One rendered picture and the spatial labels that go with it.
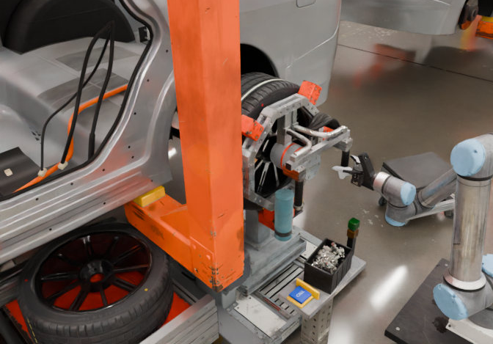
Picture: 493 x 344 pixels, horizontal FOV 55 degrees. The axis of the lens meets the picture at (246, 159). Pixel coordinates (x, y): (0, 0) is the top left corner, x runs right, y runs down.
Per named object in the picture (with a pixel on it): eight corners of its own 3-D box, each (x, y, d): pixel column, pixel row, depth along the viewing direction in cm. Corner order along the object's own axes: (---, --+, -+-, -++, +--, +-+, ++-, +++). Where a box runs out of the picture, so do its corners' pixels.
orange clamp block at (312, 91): (302, 100, 228) (309, 83, 228) (315, 105, 224) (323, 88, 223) (295, 97, 223) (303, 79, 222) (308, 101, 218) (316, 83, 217)
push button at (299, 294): (298, 288, 204) (298, 284, 203) (311, 297, 200) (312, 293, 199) (288, 297, 200) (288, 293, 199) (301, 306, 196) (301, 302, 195)
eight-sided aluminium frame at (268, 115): (309, 176, 258) (316, 83, 229) (320, 180, 254) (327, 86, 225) (239, 221, 225) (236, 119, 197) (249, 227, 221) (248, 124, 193)
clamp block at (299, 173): (290, 169, 204) (290, 159, 201) (306, 177, 199) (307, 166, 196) (282, 174, 201) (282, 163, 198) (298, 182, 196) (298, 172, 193)
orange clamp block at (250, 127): (252, 122, 207) (241, 114, 199) (265, 127, 202) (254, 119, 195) (244, 136, 206) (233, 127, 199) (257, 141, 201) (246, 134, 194)
